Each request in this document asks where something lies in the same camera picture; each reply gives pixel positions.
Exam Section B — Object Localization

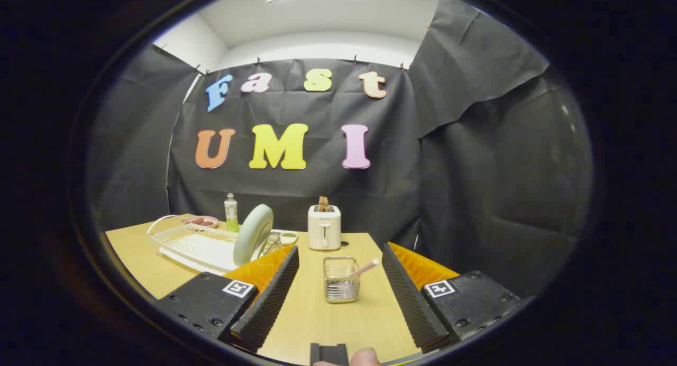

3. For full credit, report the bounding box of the pale green plate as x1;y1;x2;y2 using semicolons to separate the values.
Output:
233;204;274;267

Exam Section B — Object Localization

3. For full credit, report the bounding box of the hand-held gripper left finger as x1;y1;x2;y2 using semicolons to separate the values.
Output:
156;244;300;353

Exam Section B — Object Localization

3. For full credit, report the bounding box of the white drain tray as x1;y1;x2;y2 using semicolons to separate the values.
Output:
160;234;239;274

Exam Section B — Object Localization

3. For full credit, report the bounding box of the black backdrop cloth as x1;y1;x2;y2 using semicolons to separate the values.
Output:
87;0;596;303

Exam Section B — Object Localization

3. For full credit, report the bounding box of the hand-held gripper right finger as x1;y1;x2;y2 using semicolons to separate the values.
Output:
382;242;524;354

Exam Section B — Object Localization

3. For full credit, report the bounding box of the clear wire basket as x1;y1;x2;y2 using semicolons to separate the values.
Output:
323;257;361;304

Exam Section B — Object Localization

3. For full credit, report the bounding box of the green drink bottle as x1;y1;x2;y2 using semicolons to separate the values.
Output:
224;193;239;233

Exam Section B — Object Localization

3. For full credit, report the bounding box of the white wire dish rack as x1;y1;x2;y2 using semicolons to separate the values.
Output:
147;214;281;276

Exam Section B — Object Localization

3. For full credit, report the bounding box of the cream toaster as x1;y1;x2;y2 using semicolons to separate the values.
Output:
308;205;342;251

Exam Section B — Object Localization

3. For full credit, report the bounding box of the pink handled spoon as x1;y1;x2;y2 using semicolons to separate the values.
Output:
346;259;380;280

